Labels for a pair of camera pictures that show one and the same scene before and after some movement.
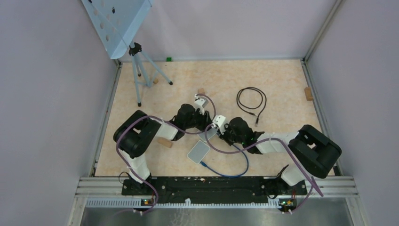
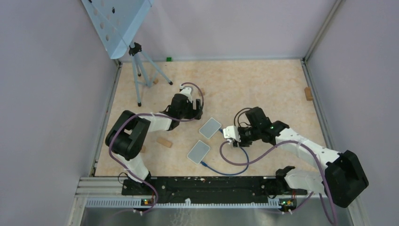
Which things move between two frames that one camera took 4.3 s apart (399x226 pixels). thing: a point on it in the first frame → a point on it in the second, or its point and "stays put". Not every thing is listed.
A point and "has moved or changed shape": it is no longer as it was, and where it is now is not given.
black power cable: (251, 108) has moved or changed shape
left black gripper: (205, 120) → (194, 114)
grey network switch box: (198, 151) stays put
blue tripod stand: (145, 69) stays put
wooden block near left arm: (164, 141) stays put
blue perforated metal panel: (116, 22) stays put
